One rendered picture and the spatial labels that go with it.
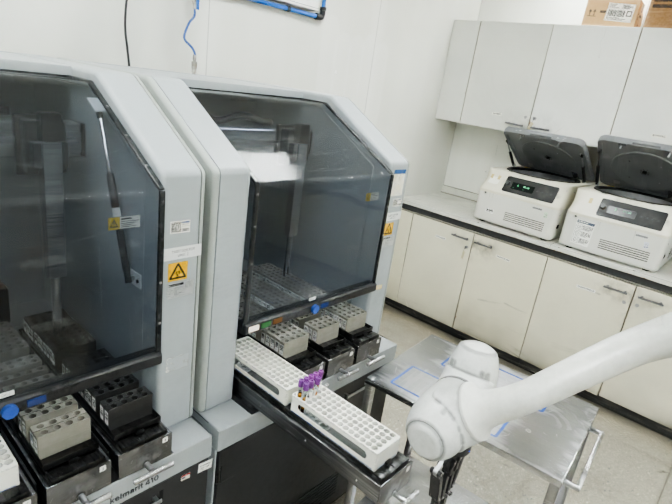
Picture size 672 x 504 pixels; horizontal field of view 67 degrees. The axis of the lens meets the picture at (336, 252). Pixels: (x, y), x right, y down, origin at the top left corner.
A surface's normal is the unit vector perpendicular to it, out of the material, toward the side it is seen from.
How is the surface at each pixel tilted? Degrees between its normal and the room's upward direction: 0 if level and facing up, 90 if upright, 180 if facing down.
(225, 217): 90
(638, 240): 90
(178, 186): 90
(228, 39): 90
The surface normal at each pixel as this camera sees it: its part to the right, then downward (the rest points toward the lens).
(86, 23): 0.73, 0.31
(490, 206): -0.69, 0.14
